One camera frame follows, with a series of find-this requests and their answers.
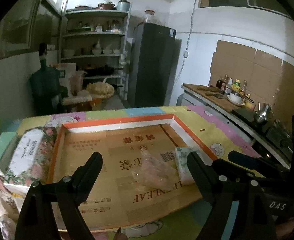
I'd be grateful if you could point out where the green water jug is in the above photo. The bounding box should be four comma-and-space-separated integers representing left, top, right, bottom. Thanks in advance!
29, 42, 67, 115

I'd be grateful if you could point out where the cardboard wall sheet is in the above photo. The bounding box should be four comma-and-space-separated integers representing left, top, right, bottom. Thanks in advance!
209, 41, 294, 132

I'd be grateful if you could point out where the metal kitchen shelf rack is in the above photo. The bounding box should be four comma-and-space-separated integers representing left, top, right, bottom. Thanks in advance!
59, 7, 131, 99

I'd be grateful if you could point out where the white bowl on counter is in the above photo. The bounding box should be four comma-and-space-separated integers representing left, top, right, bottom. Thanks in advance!
227, 91, 245, 105

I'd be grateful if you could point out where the steel kettle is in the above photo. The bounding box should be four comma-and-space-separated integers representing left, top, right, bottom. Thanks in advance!
254, 102, 274, 123

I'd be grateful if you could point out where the light blue pot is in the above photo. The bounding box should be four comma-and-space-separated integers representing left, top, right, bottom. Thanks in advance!
116, 0, 131, 12

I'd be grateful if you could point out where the black refrigerator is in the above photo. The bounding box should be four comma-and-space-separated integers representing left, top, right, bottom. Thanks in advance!
127, 22, 176, 108

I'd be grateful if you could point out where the red pot with lid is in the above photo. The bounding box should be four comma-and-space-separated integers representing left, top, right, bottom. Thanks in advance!
96, 0, 115, 10

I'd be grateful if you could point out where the floral tissue cube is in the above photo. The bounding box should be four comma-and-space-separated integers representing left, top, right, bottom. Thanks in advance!
174, 147, 200, 185

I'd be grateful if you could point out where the floral tissue pack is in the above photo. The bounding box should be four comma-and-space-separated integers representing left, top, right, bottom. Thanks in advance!
4, 126, 58, 186

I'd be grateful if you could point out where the orange-rimmed cardboard box tray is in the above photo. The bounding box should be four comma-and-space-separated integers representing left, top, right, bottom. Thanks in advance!
47, 114, 216, 232

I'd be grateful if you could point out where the glass jar on refrigerator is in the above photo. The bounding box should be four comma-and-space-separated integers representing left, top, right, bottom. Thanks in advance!
144, 10, 155, 23

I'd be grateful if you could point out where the pink plush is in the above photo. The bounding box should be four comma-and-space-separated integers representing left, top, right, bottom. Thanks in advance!
131, 150, 178, 191

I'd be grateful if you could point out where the yellow-green condiment bottle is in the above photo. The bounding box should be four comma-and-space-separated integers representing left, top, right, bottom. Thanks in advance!
232, 79, 240, 92

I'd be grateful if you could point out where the colourful cartoon tablecloth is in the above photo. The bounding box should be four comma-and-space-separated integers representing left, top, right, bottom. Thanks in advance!
1, 106, 258, 232

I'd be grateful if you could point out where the kitchen counter cabinet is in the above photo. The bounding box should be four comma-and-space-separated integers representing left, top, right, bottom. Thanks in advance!
181, 83, 290, 168

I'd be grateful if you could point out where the woven straw basket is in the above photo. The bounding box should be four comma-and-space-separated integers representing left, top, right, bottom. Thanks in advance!
86, 82, 115, 99

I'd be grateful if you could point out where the window cabinet frame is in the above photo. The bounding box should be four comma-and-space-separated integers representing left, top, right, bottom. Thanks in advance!
0, 0, 67, 60

